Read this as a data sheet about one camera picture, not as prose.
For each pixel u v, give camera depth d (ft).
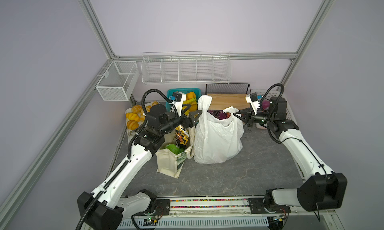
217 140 2.48
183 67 3.26
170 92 3.80
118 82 3.52
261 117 2.13
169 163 2.50
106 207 1.21
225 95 3.37
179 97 1.85
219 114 3.37
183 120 1.92
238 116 2.33
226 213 2.40
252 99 2.10
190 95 3.59
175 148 2.60
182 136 2.63
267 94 2.03
